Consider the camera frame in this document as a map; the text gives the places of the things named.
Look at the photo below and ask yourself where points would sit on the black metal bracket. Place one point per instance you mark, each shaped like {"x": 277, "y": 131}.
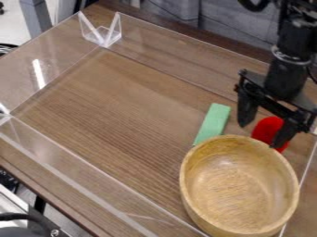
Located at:
{"x": 45, "y": 224}

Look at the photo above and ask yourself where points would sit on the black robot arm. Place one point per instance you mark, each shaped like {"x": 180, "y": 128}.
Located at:
{"x": 279, "y": 91}

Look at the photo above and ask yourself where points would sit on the green rectangular block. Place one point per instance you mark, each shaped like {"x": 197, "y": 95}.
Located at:
{"x": 215, "y": 122}

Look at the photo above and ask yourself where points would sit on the red plush strawberry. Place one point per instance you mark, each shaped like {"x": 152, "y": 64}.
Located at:
{"x": 267, "y": 129}

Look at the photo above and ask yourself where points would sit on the grey table leg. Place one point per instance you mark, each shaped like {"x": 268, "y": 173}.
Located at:
{"x": 37, "y": 15}

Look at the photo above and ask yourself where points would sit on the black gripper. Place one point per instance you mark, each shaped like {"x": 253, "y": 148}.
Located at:
{"x": 253, "y": 97}

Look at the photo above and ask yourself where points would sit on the wooden bowl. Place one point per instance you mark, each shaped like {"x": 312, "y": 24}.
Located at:
{"x": 239, "y": 187}

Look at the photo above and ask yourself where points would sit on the clear acrylic tray enclosure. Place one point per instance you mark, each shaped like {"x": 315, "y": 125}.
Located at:
{"x": 98, "y": 121}

